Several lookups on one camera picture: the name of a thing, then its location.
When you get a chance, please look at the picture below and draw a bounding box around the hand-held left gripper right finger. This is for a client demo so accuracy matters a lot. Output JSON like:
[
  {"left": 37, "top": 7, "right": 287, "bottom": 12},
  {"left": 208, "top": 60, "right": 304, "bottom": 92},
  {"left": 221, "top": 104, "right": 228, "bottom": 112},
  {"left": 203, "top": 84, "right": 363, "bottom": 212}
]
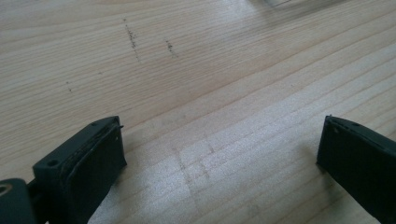
[{"left": 316, "top": 114, "right": 396, "bottom": 224}]

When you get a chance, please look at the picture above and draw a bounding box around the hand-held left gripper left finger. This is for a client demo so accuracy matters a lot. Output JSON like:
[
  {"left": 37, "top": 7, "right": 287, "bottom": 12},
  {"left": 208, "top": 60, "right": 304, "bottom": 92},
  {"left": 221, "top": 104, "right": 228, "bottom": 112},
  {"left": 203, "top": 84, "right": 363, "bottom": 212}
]
[{"left": 32, "top": 116, "right": 128, "bottom": 224}]

